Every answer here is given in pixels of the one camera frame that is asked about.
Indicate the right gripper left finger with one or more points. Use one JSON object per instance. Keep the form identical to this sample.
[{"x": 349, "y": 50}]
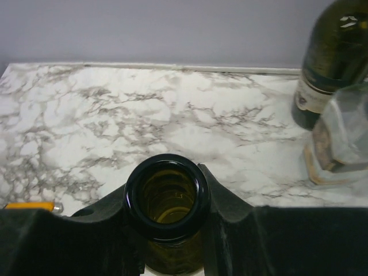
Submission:
[{"x": 93, "y": 241}]

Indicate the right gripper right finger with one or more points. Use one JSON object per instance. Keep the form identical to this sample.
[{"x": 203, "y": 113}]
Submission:
[{"x": 241, "y": 239}]

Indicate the green bottle rack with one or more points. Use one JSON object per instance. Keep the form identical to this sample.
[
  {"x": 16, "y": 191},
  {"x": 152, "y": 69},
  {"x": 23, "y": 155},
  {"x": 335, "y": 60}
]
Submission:
[{"x": 167, "y": 200}]

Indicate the square clear liquor bottle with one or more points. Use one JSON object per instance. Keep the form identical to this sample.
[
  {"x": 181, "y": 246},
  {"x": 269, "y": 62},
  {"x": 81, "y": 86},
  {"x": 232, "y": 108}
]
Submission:
[{"x": 336, "y": 151}]

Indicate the green bottle white label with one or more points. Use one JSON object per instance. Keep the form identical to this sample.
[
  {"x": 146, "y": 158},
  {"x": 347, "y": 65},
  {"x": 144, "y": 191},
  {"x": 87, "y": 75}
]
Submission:
[{"x": 336, "y": 57}]

